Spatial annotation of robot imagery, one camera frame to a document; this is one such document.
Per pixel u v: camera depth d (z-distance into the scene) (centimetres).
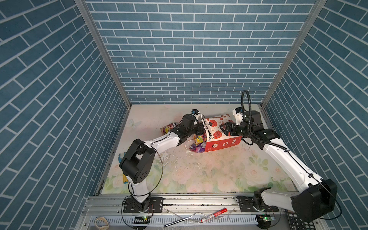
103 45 85
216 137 83
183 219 69
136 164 47
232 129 69
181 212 73
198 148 87
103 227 67
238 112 71
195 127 77
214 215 70
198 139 92
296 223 68
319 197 38
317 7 71
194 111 79
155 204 74
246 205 74
